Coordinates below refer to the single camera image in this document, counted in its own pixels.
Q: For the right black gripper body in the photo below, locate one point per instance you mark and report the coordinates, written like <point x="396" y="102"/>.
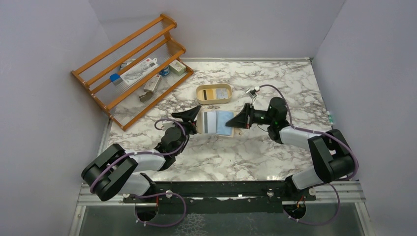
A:
<point x="248" y="115"/>

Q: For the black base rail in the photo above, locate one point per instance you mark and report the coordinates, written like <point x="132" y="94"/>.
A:
<point x="201" y="197"/>

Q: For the grey white stapler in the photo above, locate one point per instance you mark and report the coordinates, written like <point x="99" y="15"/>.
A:
<point x="150" y="87"/>

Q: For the beige oval tray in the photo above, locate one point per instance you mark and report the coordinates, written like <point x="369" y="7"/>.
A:
<point x="199" y="94"/>

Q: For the grey blue credit card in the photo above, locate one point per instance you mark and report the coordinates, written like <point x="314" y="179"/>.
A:
<point x="222" y="93"/>

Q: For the blue white tape roll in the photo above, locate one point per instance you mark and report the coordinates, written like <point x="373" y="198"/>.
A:
<point x="165" y="71"/>

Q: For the beige leather card holder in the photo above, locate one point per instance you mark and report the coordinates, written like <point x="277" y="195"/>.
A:
<point x="236" y="131"/>

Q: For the green white wall item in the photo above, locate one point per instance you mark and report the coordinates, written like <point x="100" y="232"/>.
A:
<point x="330" y="117"/>

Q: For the white flat package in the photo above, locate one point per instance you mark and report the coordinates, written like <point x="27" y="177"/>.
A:
<point x="139" y="71"/>

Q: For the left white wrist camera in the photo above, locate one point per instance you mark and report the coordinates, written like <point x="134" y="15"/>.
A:
<point x="166" y="123"/>

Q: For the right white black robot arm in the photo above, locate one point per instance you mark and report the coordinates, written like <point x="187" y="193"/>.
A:
<point x="328" y="150"/>

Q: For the grey card with black stripe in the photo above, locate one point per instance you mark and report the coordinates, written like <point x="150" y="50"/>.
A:
<point x="209" y="122"/>

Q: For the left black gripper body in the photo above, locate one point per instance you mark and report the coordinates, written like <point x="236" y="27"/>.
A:
<point x="189" y="125"/>

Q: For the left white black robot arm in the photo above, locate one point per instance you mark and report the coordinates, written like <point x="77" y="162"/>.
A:
<point x="110" y="173"/>

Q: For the blue capped item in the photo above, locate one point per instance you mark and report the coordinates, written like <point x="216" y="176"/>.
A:
<point x="116" y="79"/>

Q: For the orange wooden shelf rack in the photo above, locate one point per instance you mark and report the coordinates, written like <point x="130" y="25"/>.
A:
<point x="121" y="103"/>

